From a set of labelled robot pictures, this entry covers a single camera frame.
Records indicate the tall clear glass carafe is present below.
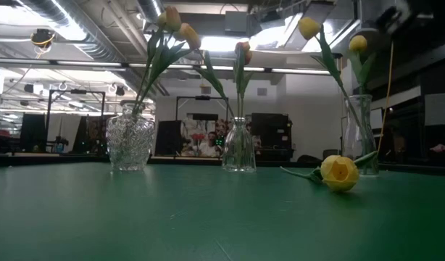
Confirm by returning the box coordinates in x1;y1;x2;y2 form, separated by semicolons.
341;94;380;177

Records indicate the black board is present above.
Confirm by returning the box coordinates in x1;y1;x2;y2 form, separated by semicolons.
156;120;183;157

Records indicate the rectangular silver air duct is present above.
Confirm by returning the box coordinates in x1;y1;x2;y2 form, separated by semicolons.
286;0;363;54

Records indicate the black cabinet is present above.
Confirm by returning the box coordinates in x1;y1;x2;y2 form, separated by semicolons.
250;112;293;162

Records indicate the ribbed silver ventilation duct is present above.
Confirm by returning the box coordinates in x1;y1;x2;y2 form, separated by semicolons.
19;0;119;62

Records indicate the black frame stand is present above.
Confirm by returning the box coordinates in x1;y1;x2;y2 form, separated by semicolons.
175;95;230;123
46;89;107;153

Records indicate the long ceiling strip light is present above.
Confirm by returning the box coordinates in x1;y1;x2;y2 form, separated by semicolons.
0;57;332;76

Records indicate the cut crystal glass vase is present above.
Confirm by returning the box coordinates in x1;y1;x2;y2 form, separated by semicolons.
105;102;157;172

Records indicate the round silver ventilation duct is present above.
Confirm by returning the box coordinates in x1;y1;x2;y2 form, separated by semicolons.
137;0;165;23

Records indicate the person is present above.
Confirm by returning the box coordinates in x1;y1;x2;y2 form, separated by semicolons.
199;130;224;158

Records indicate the grey ceiling unit box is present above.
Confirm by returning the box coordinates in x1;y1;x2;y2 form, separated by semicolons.
224;10;253;36

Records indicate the yellow hanging cable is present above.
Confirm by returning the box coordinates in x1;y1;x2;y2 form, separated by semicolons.
376;39;394;155

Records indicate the white wall panel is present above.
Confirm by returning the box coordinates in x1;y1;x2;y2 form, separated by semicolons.
423;91;445;127

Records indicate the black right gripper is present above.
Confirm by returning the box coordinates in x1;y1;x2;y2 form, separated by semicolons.
375;4;414;34

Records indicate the black cable reel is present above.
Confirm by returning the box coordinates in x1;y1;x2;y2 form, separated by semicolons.
30;28;57;50

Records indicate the ribbed clear glass bottle vase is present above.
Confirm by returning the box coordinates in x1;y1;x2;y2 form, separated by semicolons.
221;116;257;173

